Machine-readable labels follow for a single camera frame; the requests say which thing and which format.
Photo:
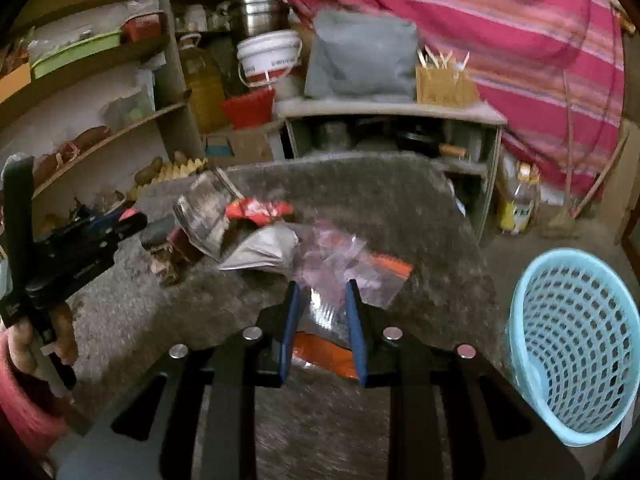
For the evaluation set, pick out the yellow egg carton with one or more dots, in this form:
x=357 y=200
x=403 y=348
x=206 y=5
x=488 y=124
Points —
x=175 y=170

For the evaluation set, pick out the steel pot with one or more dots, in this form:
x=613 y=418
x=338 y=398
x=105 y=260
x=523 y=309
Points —
x=257 y=15

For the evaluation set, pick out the wooden chopstick holder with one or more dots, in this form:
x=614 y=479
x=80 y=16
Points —
x=445 y=87

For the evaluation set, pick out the copper foil wrapper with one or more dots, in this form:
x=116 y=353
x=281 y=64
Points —
x=167 y=267

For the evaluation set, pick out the grey cloth bag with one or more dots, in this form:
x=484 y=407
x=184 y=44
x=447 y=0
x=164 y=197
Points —
x=360 y=55

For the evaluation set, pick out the yellow oil jug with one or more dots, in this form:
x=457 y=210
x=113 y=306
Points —
x=202 y=85

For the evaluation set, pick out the silver foil wrapper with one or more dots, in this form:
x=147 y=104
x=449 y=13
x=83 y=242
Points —
x=262 y=252

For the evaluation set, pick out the wooden shelf rack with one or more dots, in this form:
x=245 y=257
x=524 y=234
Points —
x=170 y=80

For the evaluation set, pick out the clear shiny plastic packet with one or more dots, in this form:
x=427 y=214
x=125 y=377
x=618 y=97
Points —
x=202 y=210

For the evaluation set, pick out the white plastic bucket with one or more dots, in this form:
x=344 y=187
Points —
x=267 y=55

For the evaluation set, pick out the person's left forearm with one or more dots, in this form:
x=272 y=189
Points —
x=22 y=410

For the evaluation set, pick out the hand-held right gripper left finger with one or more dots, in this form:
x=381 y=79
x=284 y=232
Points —
x=288 y=330

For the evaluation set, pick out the grey fuzzy mat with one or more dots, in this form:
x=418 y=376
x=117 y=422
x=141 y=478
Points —
x=390 y=210

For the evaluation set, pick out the green plastic tray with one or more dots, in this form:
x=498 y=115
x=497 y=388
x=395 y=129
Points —
x=70 y=55

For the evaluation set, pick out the brown cardboard box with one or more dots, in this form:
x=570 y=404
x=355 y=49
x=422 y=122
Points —
x=245 y=147

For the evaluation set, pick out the red candy wrapper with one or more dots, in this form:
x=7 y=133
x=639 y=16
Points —
x=255 y=210

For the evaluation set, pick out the red striped cloth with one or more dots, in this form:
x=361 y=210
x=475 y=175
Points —
x=475 y=25

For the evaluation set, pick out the dark red small box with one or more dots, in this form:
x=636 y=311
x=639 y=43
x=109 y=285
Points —
x=181 y=242

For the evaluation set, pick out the clear oil bottle yellow label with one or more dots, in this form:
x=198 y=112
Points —
x=520 y=205

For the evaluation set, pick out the straw broom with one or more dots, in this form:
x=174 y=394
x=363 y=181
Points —
x=567 y=220

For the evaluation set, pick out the person's left hand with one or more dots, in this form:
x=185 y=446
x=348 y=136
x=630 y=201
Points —
x=20 y=347

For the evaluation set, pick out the orange snack wrapper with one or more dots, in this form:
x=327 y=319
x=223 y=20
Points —
x=322 y=355

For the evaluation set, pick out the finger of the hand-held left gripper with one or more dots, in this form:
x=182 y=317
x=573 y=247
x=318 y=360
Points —
x=107 y=225
x=157 y=232

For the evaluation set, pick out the red plastic basket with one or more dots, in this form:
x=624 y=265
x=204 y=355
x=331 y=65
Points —
x=247 y=107

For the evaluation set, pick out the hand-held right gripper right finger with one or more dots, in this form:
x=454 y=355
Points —
x=356 y=330

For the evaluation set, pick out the light blue plastic basket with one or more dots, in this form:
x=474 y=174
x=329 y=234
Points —
x=575 y=340

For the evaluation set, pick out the clear plastic zip bag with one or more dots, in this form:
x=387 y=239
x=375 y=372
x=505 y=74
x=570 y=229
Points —
x=345 y=260

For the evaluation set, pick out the low wooden cabinet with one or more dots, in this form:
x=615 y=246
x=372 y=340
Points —
x=385 y=110

